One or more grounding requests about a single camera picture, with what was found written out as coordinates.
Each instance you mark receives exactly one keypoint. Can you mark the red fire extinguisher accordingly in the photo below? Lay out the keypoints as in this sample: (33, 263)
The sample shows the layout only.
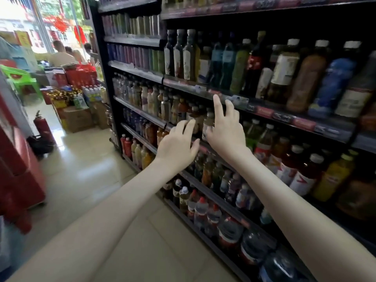
(44, 129)

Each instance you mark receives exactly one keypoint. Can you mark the brown cardboard box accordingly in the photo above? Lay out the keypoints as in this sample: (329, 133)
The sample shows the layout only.
(76, 119)
(100, 114)

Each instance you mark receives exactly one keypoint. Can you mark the person's right forearm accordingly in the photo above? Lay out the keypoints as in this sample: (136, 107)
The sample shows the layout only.
(299, 226)

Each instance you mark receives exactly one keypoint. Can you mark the pile of yellow goods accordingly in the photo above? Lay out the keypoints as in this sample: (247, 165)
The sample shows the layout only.
(64, 98)

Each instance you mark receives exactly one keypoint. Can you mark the green plastic chair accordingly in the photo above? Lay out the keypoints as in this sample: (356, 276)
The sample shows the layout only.
(20, 76)

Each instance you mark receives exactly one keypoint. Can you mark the row of red yellow bottles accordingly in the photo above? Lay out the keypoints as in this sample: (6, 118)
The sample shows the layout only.
(138, 154)

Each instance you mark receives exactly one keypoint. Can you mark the person's left hand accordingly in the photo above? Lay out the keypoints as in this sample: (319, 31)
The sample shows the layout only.
(176, 149)

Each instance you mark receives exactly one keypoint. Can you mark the row of dark beverage bottles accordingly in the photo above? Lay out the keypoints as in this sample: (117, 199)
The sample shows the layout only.
(144, 129)

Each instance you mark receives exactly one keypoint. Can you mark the dark grey store shelving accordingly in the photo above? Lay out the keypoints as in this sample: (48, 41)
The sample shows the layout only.
(132, 40)

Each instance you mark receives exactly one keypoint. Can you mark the row of large water jugs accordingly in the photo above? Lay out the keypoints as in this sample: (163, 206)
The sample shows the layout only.
(252, 249)

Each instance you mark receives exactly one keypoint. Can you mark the red lantern decoration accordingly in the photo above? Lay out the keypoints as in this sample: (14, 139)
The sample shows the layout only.
(80, 34)
(60, 24)

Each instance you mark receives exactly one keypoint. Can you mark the person's right hand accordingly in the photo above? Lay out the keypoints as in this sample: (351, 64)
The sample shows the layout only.
(226, 135)

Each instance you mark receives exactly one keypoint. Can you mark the wrapped pack of water bottles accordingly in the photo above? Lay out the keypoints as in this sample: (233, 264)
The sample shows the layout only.
(94, 95)

